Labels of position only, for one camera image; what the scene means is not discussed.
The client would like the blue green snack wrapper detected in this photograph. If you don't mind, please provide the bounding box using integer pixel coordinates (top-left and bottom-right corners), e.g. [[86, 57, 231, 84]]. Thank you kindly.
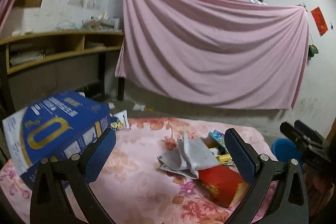
[[209, 130, 227, 151]]

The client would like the red cylindrical package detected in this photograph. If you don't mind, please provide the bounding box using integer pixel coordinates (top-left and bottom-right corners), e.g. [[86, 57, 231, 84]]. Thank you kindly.
[[198, 165, 250, 207]]

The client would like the blue plastic bucket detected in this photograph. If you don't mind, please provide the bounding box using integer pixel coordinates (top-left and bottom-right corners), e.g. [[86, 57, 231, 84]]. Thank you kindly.
[[271, 138, 306, 174]]

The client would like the blue cardboard box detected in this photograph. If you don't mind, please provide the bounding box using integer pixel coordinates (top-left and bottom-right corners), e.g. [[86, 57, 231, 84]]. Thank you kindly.
[[2, 90, 111, 189]]

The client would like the small white yellow packet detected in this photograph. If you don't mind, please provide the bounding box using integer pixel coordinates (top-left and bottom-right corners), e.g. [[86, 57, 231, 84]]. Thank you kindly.
[[110, 110, 130, 130]]

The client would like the white paper on floor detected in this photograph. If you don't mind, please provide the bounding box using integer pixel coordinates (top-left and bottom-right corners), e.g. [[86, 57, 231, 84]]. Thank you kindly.
[[133, 102, 146, 111]]

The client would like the wooden shelf desk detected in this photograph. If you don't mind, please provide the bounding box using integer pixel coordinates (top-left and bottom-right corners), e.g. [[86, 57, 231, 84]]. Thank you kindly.
[[1, 30, 124, 118]]

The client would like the stack of books on shelf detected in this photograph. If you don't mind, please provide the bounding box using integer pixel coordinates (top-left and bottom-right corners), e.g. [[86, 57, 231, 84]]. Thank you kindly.
[[82, 12, 120, 32]]

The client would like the pink sheet hung on wall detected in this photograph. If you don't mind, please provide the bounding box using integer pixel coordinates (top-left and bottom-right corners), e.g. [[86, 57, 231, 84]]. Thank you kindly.
[[115, 0, 309, 110]]

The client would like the red paper wall poster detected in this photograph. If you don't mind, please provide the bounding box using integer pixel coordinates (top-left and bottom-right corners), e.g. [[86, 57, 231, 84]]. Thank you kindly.
[[311, 7, 328, 36]]

